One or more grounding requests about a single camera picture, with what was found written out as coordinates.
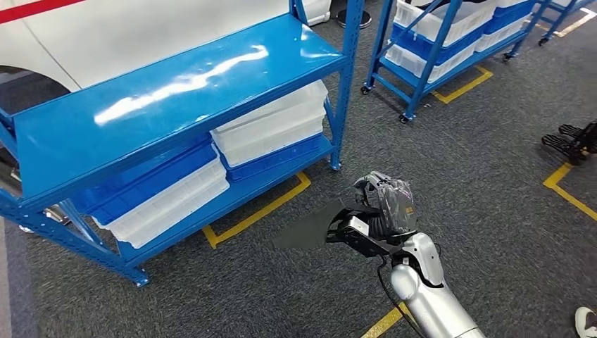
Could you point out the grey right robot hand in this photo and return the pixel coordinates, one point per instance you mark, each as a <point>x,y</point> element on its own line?
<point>394,205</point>

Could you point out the black plastic mounting plate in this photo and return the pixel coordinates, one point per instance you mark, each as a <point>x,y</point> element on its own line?
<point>308,228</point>

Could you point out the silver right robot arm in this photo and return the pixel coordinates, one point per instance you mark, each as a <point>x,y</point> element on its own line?
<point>434,303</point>

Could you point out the blue wheeled shelf rack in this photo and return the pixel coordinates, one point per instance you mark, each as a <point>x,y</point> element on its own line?
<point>559,14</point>
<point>422,79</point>

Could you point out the blue metal shelf rack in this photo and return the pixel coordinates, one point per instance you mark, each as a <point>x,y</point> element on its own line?
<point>163,116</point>

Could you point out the yellow floor tape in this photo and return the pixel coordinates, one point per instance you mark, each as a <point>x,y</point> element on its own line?
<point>261,212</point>
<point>461,88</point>

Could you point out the steel stanchion round base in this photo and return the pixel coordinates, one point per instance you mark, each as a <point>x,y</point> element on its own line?
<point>354,18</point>

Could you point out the white car red stripe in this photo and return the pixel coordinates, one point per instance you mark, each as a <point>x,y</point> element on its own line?
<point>116,42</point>

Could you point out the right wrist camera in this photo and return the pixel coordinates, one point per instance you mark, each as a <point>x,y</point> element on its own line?
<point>357,226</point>

